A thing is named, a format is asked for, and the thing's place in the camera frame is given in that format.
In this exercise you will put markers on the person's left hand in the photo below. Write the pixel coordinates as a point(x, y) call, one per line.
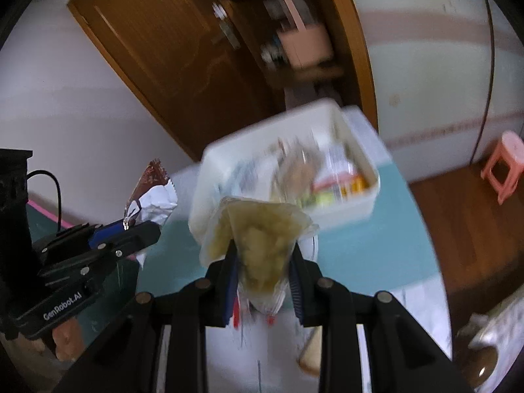
point(67, 339)

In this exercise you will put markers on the white red-striped snack packet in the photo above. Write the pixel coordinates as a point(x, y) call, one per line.
point(339, 159)

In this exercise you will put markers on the red and orange snack packet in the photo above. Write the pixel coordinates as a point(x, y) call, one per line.
point(344, 186)

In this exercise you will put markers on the pink plastic stool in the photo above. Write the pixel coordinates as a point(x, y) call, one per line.
point(505, 159)

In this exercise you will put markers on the yellowish snack packet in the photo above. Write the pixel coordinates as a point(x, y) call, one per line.
point(312, 354)

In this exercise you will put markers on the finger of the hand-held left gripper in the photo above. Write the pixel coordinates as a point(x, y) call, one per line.
point(135, 237)
point(104, 235)

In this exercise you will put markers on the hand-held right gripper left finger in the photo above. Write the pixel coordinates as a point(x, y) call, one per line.
point(231, 290)

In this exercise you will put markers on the wooden corner shelf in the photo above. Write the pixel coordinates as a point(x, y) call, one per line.
point(321, 73)

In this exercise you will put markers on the white checked cloth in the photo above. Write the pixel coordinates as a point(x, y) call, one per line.
point(503, 323)

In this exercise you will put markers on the brown wooden door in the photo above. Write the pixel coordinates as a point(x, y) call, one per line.
point(163, 49)

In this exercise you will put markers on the brown and silver snack wrapper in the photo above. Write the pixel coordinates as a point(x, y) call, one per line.
point(151, 204)

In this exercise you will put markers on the clear packet of yellow snack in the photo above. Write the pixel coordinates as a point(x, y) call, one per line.
point(258, 249)

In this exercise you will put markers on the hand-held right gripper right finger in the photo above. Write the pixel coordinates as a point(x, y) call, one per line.
point(297, 294)

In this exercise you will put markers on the white plastic bin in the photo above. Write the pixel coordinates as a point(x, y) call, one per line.
point(348, 215)

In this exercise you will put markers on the teal and white table cover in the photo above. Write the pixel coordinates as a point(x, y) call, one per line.
point(368, 262)

